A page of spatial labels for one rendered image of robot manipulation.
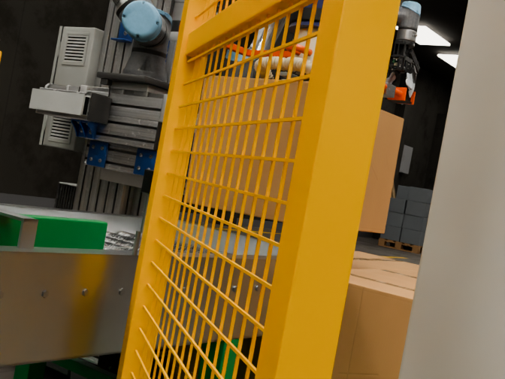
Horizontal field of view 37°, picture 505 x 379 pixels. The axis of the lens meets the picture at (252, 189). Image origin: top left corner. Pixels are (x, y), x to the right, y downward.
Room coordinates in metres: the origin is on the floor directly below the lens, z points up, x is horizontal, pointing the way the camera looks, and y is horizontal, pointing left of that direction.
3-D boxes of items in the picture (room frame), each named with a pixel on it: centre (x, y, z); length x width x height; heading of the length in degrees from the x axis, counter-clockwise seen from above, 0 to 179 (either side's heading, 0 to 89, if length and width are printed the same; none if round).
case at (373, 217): (2.43, -0.13, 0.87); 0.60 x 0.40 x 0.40; 143
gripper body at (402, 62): (2.87, -0.48, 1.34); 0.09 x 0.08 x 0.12; 143
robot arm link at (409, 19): (2.88, -0.47, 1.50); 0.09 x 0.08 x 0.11; 75
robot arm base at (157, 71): (2.51, 0.42, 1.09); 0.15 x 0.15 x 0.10
